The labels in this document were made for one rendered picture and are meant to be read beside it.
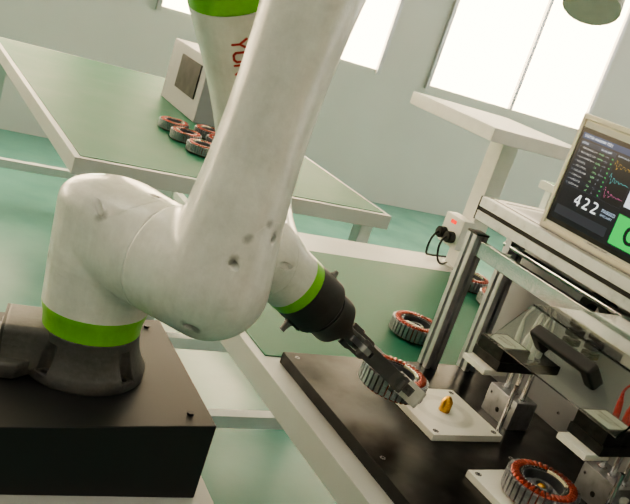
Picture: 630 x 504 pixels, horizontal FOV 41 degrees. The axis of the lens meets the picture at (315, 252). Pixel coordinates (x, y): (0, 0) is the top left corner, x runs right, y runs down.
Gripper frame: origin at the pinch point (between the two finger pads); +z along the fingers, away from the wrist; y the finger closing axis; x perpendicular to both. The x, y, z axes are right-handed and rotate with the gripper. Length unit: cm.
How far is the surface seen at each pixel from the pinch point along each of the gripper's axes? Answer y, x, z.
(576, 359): 32.9, 17.2, -12.8
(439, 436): 7.3, -2.0, 9.5
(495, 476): 18.4, -0.2, 11.8
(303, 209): -133, 16, 53
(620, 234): 8.3, 40.9, 6.5
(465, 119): -72, 57, 29
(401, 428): 3.8, -5.3, 5.7
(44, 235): -269, -67, 53
